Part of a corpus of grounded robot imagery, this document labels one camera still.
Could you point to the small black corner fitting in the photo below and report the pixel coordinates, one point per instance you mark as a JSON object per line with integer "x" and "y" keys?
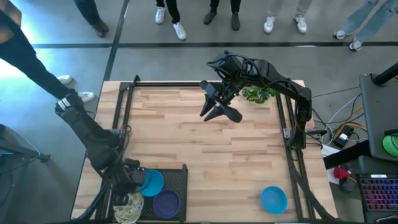
{"x": 136, "y": 79}

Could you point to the dark grey side desk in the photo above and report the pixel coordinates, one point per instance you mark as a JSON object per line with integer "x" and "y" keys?
{"x": 379, "y": 109}

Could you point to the white paper sheet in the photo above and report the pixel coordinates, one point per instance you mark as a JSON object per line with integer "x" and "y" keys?
{"x": 332, "y": 179}
{"x": 330, "y": 151}

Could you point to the black diagonal bar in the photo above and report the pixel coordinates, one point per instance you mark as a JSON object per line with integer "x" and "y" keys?
{"x": 342, "y": 158}

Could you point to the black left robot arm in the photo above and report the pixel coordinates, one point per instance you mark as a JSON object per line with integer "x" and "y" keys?
{"x": 93, "y": 137}

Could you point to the purple mini bowl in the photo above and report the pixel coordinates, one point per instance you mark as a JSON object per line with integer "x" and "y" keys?
{"x": 166, "y": 203}

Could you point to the green round disc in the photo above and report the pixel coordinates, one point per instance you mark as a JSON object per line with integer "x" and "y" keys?
{"x": 392, "y": 146}

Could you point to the person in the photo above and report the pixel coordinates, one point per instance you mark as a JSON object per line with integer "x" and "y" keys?
{"x": 31, "y": 65}
{"x": 88, "y": 9}
{"x": 301, "y": 23}
{"x": 235, "y": 21}
{"x": 174, "y": 9}
{"x": 370, "y": 21}

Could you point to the black table clamp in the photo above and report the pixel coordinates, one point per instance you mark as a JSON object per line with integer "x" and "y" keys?
{"x": 317, "y": 132}

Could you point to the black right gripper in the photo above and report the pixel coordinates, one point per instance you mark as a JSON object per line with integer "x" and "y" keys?
{"x": 225, "y": 93}

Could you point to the grey metal bracket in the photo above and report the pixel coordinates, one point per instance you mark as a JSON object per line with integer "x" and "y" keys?
{"x": 286, "y": 133}

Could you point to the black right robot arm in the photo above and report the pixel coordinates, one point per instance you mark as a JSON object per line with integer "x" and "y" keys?
{"x": 280, "y": 81}

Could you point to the yellow speckled ceramic bowl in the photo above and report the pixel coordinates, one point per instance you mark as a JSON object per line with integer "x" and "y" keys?
{"x": 130, "y": 207}

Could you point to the black floor stand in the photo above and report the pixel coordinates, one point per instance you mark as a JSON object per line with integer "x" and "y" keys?
{"x": 31, "y": 154}

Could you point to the black pole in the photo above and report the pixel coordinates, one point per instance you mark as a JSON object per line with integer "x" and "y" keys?
{"x": 387, "y": 74}

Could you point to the black perforated dish rack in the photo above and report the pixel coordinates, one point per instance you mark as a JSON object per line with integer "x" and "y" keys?
{"x": 177, "y": 180}

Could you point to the small red object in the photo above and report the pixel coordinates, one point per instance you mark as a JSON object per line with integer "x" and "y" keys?
{"x": 341, "y": 172}

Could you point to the green plant in white pot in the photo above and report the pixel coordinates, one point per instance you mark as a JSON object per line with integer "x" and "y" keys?
{"x": 258, "y": 95}

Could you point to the black aluminium frame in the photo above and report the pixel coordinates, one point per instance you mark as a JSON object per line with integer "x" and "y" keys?
{"x": 171, "y": 83}

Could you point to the black backlit keyboard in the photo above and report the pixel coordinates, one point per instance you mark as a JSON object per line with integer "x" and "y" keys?
{"x": 379, "y": 194}

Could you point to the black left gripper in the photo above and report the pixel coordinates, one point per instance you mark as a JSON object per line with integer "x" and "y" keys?
{"x": 136, "y": 178}

